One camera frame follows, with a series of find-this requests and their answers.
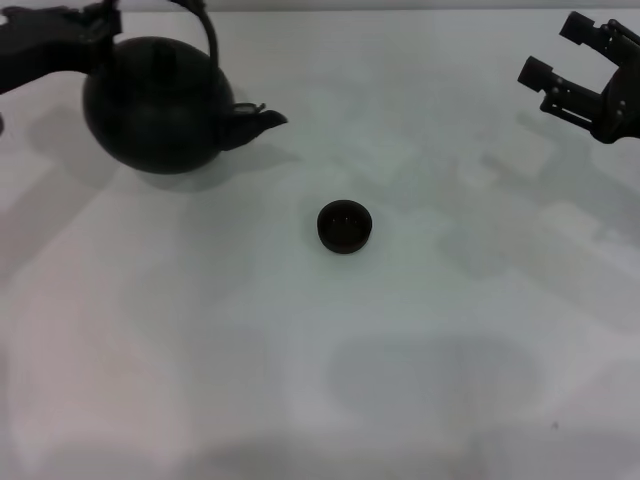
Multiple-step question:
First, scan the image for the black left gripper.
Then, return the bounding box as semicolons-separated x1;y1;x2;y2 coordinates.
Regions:
0;0;124;97

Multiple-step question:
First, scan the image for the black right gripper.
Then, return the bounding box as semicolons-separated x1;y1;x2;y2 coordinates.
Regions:
516;10;640;146

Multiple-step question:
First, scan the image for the black round teapot with handle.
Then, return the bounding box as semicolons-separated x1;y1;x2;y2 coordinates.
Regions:
81;0;290;176

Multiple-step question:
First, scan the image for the small dark brown teacup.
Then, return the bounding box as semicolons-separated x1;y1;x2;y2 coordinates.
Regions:
316;198;374;254

